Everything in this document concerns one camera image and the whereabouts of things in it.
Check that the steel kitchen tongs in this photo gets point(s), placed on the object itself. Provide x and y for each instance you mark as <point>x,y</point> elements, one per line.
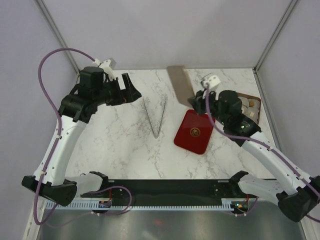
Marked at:
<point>155,111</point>

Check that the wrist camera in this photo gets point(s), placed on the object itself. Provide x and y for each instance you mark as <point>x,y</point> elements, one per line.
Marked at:
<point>108,67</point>
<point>210,83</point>

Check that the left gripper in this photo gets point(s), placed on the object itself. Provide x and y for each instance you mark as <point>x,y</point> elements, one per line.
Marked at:
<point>129,95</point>

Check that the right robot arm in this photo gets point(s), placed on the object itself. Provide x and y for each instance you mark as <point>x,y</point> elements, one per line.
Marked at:
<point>293,190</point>

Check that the white cable duct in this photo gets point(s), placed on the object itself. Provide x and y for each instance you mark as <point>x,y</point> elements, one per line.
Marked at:
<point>95,205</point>

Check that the right aluminium frame post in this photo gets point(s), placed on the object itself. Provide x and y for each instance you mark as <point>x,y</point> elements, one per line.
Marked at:
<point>275,34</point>

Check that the gold chocolate box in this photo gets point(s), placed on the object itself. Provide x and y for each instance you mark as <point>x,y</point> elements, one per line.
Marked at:
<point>251,106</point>

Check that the left aluminium frame post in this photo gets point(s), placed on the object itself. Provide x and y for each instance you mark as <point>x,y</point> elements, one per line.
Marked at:
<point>44,10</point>

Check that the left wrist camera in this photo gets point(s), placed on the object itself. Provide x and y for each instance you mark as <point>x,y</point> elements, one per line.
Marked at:
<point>108,67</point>

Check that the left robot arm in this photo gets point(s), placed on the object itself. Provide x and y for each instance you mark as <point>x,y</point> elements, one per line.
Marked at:
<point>95,88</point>

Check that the gold box lid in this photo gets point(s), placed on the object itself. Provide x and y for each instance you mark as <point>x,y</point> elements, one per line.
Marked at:
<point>181,83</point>

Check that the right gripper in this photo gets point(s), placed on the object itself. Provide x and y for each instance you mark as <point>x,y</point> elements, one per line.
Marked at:
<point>198,101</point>

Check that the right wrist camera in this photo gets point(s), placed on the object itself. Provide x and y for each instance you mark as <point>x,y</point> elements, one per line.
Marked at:
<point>210,83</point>

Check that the aluminium frame post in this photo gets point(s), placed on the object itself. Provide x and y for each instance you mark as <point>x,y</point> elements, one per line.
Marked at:
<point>275,34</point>
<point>44,10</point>

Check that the red lacquer tray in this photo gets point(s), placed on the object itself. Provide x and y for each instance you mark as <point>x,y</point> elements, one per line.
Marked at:
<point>194,132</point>

